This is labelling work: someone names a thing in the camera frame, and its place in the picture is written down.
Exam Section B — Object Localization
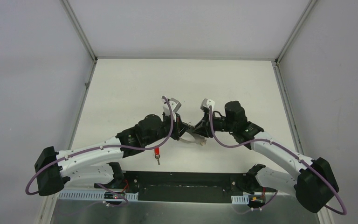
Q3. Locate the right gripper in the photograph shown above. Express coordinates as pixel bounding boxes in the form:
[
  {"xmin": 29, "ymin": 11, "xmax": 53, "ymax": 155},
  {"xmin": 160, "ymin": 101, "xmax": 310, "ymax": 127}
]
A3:
[{"xmin": 192, "ymin": 110, "xmax": 236, "ymax": 138}]

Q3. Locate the metal keyring plate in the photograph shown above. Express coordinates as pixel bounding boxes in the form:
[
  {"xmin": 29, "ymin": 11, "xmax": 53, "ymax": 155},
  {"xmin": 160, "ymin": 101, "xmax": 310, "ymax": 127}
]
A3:
[{"xmin": 179, "ymin": 127, "xmax": 207, "ymax": 146}]

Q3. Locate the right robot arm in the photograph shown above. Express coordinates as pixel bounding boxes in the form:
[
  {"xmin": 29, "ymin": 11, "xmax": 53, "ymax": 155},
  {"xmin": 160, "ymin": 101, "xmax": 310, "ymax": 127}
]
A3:
[{"xmin": 194, "ymin": 99, "xmax": 347, "ymax": 215}]

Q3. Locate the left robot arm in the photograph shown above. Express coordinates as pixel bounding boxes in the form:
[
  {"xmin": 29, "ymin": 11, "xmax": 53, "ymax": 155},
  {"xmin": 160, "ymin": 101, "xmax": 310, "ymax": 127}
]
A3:
[{"xmin": 25, "ymin": 110, "xmax": 193, "ymax": 196}]

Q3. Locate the red tag key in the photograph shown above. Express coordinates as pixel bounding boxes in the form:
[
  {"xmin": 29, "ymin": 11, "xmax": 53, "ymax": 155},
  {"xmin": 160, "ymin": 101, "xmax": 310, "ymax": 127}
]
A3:
[{"xmin": 154, "ymin": 147, "xmax": 160, "ymax": 165}]

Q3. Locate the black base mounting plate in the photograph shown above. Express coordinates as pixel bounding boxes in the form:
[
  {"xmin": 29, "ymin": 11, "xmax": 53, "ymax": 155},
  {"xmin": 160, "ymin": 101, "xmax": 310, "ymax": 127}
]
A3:
[{"xmin": 116, "ymin": 171, "xmax": 263, "ymax": 203}]

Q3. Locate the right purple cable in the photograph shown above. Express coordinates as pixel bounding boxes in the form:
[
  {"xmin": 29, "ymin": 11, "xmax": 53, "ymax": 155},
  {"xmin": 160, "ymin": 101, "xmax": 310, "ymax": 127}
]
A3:
[{"xmin": 208, "ymin": 105, "xmax": 348, "ymax": 216}]

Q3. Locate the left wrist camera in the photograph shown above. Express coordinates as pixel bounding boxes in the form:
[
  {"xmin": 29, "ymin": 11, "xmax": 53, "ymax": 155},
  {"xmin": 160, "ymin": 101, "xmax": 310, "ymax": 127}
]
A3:
[{"xmin": 162, "ymin": 98, "xmax": 181, "ymax": 122}]

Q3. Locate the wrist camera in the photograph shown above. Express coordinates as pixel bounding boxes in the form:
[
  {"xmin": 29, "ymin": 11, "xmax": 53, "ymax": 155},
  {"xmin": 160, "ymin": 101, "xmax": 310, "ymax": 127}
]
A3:
[
  {"xmin": 200, "ymin": 98, "xmax": 215, "ymax": 111},
  {"xmin": 162, "ymin": 98, "xmax": 181, "ymax": 122}
]

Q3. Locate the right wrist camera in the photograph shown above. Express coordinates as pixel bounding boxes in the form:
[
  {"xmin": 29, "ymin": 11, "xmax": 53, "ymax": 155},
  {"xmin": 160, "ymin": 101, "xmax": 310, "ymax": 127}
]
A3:
[{"xmin": 200, "ymin": 98, "xmax": 215, "ymax": 111}]

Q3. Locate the aluminium front rail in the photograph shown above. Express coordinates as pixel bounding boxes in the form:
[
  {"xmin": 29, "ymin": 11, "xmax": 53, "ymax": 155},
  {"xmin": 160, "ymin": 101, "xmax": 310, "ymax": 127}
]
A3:
[{"xmin": 47, "ymin": 173, "xmax": 326, "ymax": 196}]

